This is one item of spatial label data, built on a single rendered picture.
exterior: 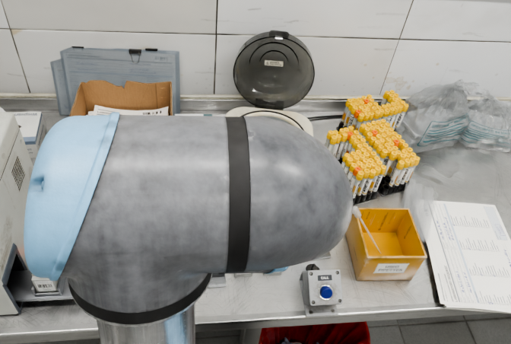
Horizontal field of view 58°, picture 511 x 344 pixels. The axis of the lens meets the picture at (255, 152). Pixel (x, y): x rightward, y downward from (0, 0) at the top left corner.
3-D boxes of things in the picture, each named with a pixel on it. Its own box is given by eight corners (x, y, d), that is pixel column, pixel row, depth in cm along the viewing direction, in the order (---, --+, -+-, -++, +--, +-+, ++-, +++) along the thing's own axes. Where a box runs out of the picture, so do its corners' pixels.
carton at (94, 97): (70, 200, 112) (57, 157, 102) (87, 122, 132) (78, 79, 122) (172, 198, 116) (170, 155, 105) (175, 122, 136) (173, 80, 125)
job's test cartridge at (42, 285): (38, 294, 90) (30, 278, 86) (43, 272, 94) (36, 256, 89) (59, 293, 91) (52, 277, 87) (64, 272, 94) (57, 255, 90)
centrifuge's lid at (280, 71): (236, 29, 113) (238, 17, 120) (229, 115, 128) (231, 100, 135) (322, 39, 114) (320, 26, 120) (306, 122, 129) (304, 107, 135)
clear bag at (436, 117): (406, 159, 134) (430, 109, 121) (374, 121, 145) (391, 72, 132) (474, 141, 142) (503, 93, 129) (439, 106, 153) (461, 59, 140)
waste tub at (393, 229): (355, 281, 103) (366, 257, 96) (344, 232, 113) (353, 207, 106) (412, 281, 105) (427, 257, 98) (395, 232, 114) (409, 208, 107)
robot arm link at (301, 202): (401, 93, 33) (280, 215, 79) (246, 89, 31) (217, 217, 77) (426, 260, 29) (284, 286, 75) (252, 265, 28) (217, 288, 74)
